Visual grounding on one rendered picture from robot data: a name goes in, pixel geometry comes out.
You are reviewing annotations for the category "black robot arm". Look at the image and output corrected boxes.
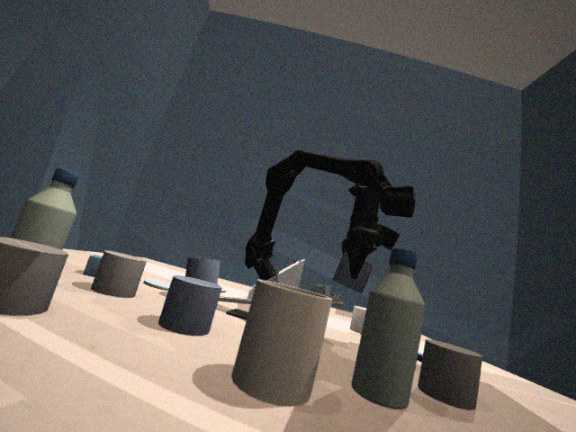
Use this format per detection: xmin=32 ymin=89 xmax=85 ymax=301
xmin=245 ymin=150 xmax=416 ymax=281

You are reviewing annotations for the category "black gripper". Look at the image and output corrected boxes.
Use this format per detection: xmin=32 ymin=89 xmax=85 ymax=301
xmin=342 ymin=209 xmax=383 ymax=279

